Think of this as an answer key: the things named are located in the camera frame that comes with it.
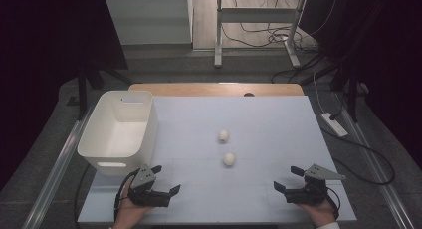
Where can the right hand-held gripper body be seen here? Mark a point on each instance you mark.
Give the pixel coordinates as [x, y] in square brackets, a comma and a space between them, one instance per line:
[312, 192]

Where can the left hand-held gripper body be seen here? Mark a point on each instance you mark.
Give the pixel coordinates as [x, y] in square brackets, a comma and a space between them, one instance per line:
[143, 179]

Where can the white plastic storage bin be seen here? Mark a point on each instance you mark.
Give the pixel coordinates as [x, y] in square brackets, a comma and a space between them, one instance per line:
[116, 139]

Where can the white egg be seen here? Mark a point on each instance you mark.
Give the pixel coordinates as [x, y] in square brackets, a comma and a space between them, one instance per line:
[229, 159]
[223, 136]

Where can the person's right hand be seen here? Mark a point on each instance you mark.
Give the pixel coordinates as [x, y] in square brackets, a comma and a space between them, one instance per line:
[321, 213]

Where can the person's left hand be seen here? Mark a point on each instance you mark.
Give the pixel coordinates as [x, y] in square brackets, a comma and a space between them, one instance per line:
[129, 214]

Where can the pale table cover board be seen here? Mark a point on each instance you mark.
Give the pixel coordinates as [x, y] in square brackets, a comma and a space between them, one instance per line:
[265, 139]

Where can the white power strip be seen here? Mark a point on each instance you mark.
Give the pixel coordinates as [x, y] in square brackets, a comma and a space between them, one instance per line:
[334, 124]

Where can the black metal stand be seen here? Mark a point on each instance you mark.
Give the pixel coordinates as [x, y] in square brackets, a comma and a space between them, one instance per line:
[351, 89]
[82, 89]

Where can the white cabinet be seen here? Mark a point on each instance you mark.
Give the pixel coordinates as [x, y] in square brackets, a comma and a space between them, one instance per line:
[149, 20]

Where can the aluminium floor rail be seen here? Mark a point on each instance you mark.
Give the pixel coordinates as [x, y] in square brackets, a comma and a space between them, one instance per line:
[375, 169]
[56, 176]

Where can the white metal desk frame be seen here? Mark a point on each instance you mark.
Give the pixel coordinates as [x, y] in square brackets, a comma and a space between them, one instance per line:
[255, 15]

